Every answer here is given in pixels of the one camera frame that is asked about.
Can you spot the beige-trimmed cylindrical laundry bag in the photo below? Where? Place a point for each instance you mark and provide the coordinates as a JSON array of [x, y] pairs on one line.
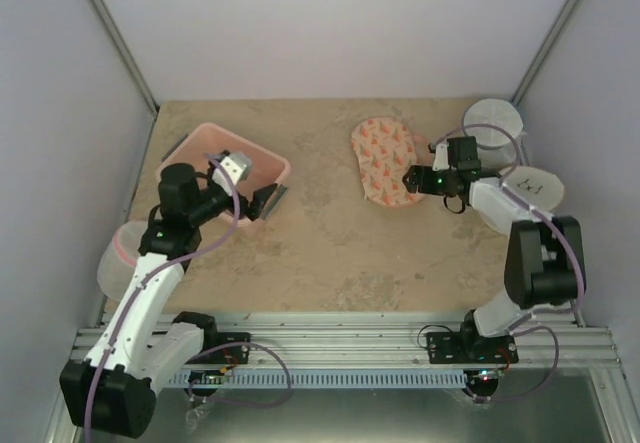
[[531, 186]]

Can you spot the blue-trimmed cylindrical laundry bag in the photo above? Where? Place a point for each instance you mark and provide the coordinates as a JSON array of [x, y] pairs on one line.
[[492, 122]]

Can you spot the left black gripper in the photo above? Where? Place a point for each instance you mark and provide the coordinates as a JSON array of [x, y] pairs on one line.
[[259, 200]]

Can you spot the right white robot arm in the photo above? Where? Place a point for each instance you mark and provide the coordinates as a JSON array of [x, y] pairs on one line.
[[543, 271]]

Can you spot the pink plastic bin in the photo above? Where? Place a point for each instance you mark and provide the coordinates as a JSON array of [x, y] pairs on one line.
[[209, 138]]

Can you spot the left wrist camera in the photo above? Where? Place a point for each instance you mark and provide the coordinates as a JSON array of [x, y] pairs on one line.
[[230, 167]]

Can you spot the floral bra laundry bag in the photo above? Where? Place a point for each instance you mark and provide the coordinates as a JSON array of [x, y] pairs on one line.
[[385, 149]]

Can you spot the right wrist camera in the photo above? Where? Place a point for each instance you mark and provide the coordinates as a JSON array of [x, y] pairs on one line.
[[459, 153]]

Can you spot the pink-trimmed cylindrical laundry bag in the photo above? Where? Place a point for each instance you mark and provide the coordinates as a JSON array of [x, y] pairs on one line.
[[118, 262]]

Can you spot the blue slotted cable duct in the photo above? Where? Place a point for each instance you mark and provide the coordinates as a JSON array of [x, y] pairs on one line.
[[321, 379]]

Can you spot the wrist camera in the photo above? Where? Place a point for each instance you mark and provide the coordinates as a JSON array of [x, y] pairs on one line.
[[230, 167], [459, 153]]

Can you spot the aluminium mounting rail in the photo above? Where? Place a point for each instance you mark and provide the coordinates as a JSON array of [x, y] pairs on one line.
[[355, 340]]

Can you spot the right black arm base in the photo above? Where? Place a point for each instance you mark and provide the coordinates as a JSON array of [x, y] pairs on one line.
[[454, 348]]

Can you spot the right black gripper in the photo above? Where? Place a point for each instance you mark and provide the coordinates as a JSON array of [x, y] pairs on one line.
[[425, 186]]

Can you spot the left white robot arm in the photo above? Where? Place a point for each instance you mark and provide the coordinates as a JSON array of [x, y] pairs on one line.
[[114, 388]]

